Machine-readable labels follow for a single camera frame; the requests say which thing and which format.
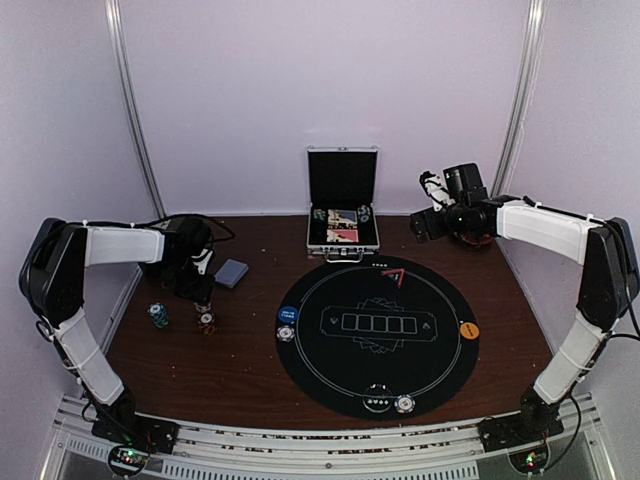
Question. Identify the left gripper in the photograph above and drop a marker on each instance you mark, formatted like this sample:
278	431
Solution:
201	295

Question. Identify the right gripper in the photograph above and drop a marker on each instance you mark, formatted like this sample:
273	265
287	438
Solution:
418	225

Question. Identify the orange 100 chip stack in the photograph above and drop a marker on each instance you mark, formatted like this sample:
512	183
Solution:
206	323

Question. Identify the green 50 chip stack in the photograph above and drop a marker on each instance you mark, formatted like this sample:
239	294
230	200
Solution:
159	315

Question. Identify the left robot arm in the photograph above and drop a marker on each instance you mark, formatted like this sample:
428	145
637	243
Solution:
52	279

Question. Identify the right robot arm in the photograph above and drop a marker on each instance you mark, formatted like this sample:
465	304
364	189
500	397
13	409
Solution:
603	252

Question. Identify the blue-backed card deck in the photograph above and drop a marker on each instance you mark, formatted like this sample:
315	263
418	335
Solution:
230	273

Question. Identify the dark blue ceramic mug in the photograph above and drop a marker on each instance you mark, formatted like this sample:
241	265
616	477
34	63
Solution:
153	273

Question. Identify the red saucer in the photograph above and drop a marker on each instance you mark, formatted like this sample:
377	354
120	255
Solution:
476	243

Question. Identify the chips in case right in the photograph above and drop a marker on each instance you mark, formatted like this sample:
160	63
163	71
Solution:
364	213

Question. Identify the card box in case upper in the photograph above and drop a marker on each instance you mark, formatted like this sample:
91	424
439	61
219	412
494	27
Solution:
342	216

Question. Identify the card box in case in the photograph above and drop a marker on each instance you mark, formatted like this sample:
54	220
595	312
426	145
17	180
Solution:
342	216
342	236

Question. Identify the card box in case lower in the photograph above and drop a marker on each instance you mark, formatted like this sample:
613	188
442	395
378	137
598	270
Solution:
342	236

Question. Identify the blue small blind button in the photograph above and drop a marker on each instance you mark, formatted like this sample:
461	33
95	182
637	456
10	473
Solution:
288	315

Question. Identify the aluminium poker case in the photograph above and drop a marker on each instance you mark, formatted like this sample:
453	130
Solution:
342	178

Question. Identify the orange big blind button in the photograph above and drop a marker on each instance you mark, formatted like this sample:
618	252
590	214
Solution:
469	330

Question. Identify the round black poker mat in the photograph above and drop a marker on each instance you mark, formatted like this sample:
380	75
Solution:
381	320

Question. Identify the clear dealer button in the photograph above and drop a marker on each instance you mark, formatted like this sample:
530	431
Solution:
377	398

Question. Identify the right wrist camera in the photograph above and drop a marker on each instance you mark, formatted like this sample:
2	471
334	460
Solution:
435	189

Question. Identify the front aluminium rail base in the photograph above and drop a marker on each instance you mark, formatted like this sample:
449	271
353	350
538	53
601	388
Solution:
453	450

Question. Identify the right aluminium frame post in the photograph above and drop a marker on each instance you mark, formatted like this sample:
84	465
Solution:
529	62

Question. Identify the aluminium frame post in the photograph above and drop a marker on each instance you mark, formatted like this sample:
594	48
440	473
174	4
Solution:
529	62
117	36

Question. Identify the left aluminium frame post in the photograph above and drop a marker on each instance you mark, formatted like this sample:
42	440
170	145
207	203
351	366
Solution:
117	36

